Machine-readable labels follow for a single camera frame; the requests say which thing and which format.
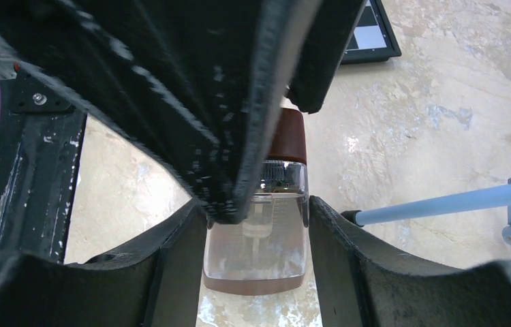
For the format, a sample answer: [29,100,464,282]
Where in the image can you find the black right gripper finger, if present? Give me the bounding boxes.
[0,200,206,326]
[287,0,366,114]
[0,1,321,224]
[309,196,511,326]

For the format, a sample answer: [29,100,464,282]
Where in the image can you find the clear plastic metronome cover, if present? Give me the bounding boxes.
[204,160,309,281]

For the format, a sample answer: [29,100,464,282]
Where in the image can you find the brown wooden metronome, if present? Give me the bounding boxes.
[203,108,309,296]

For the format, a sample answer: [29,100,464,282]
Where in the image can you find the black white checkerboard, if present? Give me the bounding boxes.
[341,0,402,65]

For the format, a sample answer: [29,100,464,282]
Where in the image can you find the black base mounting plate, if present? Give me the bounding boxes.
[0,69,87,263]

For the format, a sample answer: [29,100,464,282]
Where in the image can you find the blue tripod music stand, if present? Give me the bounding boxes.
[341,177,511,245]

